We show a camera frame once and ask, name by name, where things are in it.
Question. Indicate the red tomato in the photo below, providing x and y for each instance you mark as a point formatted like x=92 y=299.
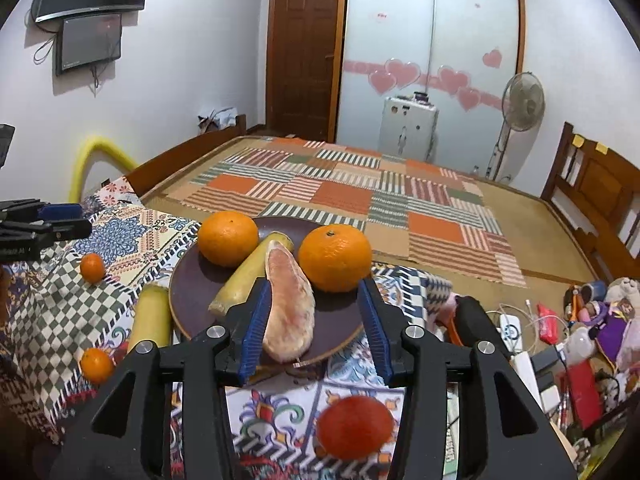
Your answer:
x=354 y=428

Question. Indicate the black orange glasses case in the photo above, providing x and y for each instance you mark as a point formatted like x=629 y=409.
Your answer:
x=470 y=324

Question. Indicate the purple round plate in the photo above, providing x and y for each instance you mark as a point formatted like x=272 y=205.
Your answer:
x=196 y=281

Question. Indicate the white power strip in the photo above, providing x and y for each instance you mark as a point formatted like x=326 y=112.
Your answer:
x=523 y=366

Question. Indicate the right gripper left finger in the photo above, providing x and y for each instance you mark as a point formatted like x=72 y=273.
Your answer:
x=124 y=433

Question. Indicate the yellow sugarcane piece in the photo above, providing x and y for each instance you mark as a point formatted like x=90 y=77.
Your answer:
x=152 y=317
x=237 y=288

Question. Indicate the purple plush toy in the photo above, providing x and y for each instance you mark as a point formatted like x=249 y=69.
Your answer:
x=607 y=325

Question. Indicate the patchwork patterned cloth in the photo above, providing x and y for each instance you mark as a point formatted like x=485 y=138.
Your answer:
x=52 y=315

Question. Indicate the wooden bed frame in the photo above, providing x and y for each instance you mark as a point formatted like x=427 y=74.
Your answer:
x=585 y=225

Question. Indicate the small mandarin orange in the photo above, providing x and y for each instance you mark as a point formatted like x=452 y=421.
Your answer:
x=92 y=268

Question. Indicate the pink pomelo segment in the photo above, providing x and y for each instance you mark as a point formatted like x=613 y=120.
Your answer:
x=290 y=327

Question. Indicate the crumpled clothes pile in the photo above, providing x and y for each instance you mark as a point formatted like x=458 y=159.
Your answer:
x=217 y=120

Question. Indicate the large orange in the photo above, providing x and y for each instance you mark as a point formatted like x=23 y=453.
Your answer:
x=226 y=238
x=335 y=258

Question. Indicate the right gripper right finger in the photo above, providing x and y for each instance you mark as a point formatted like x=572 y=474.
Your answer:
x=503 y=434

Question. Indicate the brown wooden door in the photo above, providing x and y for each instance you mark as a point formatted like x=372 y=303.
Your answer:
x=304 y=53

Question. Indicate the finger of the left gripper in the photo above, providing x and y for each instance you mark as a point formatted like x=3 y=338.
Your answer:
x=31 y=210
x=24 y=242

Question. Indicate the white standing fan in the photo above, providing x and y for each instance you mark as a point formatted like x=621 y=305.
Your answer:
x=522 y=108

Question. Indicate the striped patchwork mat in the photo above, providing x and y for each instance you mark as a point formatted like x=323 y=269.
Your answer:
x=412 y=211

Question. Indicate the yellow foam tube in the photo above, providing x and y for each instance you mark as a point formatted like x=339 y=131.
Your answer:
x=96 y=149

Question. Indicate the small wall monitor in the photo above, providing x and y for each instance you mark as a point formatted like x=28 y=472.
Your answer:
x=88 y=40

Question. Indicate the white box appliance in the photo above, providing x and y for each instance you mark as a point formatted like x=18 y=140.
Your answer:
x=408 y=127

